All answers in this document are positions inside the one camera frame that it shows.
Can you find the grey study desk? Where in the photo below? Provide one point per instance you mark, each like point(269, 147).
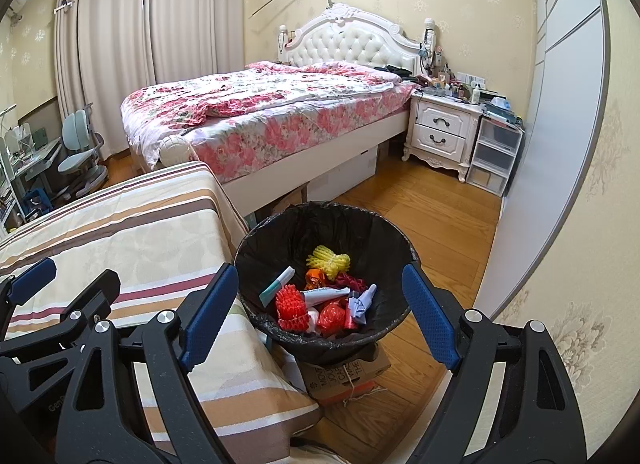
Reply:
point(35, 158)

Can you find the orange mesh net ball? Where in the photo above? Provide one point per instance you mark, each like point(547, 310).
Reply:
point(291, 309)

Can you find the dark clothes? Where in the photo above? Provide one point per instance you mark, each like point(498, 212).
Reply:
point(392, 72)

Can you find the white wardrobe door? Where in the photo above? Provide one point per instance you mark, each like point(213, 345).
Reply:
point(560, 118)

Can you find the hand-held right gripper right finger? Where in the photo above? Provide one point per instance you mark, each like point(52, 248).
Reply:
point(430, 319)

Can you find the white bed frame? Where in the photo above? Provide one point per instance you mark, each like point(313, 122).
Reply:
point(310, 163)

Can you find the white air conditioner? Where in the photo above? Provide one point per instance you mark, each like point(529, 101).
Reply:
point(19, 3)

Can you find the orange printed packet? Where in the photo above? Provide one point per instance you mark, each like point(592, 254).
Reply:
point(316, 279)

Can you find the white desk lamp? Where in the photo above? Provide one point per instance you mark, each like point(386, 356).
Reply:
point(7, 110)

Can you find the clear plastic drawer unit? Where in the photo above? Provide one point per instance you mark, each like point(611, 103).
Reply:
point(495, 153)

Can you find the blue school bag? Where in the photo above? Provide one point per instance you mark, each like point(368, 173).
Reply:
point(39, 203)

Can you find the brown cardboard box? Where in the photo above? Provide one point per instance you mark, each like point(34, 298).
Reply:
point(287, 201)

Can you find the white bookshelf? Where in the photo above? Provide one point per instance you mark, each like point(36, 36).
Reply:
point(7, 183)

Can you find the red bottle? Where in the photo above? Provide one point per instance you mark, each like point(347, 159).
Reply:
point(350, 322)

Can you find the dark red cloth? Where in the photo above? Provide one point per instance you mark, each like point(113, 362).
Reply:
point(350, 283)

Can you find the white nightstand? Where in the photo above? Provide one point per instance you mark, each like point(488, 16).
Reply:
point(440, 136)

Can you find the white storage box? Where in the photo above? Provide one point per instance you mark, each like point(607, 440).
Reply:
point(345, 173)

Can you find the white tube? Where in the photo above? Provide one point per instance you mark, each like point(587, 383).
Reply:
point(325, 295)

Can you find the white tufted headboard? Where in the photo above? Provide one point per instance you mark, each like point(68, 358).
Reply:
point(350, 43)

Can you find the white wall outlet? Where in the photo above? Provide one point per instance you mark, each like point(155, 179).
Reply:
point(471, 79)

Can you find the orange red plastic bag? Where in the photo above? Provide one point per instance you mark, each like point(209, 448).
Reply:
point(334, 318)

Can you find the floral sheeted mattress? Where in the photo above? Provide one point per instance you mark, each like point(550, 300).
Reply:
point(310, 128)

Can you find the black lined waste bin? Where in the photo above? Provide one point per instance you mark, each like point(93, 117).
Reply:
point(280, 239)

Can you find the striped mattress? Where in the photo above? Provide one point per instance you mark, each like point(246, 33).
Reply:
point(150, 224)

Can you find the white round bedpost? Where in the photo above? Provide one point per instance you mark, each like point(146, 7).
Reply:
point(175, 149)

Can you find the desk monitor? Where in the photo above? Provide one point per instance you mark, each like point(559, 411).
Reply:
point(25, 136)

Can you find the light blue desk chair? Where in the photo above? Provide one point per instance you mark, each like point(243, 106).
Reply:
point(80, 153)

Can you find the printed cardboard box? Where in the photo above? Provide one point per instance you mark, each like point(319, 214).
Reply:
point(345, 374)

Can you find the pile of small bedside items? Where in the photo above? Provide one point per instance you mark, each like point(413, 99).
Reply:
point(465, 91)

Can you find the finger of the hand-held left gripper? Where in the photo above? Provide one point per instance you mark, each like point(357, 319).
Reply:
point(102, 291)
point(32, 278)

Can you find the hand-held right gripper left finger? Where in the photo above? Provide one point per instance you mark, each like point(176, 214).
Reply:
point(207, 319)

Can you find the yellow foam fruit net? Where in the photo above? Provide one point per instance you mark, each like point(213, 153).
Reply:
point(329, 261)

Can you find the beige curtain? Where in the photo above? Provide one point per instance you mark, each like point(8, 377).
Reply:
point(195, 8)
point(105, 33)

